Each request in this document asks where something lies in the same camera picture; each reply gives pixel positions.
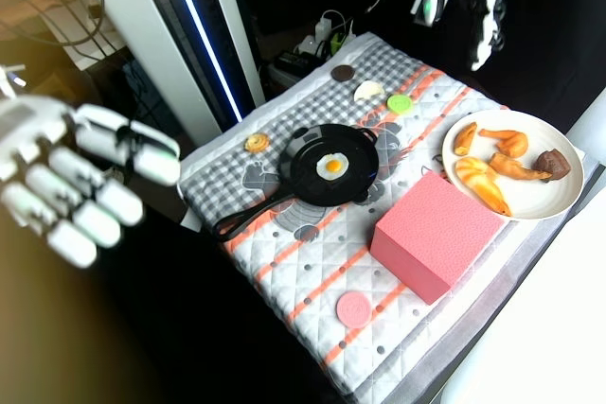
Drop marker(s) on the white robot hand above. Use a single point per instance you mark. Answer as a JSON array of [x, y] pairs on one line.
[[485, 2], [42, 139]]

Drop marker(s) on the black frying pan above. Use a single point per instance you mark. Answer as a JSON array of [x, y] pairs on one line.
[[355, 153]]

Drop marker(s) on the red box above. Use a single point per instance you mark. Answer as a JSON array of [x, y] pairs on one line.
[[435, 229]]

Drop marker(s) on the green round disc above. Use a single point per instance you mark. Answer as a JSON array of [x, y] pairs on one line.
[[398, 104]]

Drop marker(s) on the orange toy dumpling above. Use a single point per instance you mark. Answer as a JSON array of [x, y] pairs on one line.
[[465, 139]]

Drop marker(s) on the orange toy chicken drumstick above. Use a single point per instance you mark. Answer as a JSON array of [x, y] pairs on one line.
[[511, 141]]

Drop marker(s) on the white half-moon toy slice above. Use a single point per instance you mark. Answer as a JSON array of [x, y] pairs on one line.
[[368, 91]]

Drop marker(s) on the green plug adapter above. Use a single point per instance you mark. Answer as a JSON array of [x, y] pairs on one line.
[[338, 42]]

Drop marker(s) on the white pillar with blue light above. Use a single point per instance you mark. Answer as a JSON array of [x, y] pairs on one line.
[[156, 35]]

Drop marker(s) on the brown round disc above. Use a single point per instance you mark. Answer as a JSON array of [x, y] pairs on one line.
[[343, 73]]

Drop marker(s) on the white charger plug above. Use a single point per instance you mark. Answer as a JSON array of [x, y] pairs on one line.
[[324, 25]]

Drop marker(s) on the orange toy chicken wing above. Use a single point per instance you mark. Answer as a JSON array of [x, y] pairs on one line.
[[513, 168]]

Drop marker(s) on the brown toy meat piece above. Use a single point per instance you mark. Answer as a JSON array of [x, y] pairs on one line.
[[553, 163]]

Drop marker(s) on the white power strip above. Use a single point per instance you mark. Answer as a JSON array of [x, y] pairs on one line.
[[315, 44]]

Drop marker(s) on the orange striped toy shrimp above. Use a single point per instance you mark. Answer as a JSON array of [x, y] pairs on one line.
[[483, 181]]

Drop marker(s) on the black power adapter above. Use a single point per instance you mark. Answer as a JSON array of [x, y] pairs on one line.
[[291, 62]]

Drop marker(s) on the round white plate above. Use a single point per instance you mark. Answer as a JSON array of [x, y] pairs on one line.
[[540, 198]]

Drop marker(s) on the yellow toy cookie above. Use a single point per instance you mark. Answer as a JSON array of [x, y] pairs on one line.
[[257, 142]]

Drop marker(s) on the toy fried egg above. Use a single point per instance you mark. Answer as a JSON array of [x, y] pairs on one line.
[[332, 166]]

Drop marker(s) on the grey checked quilt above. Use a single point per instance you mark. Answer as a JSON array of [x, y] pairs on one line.
[[312, 257]]

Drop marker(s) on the pink round disc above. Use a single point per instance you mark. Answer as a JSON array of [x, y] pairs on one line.
[[353, 309]]

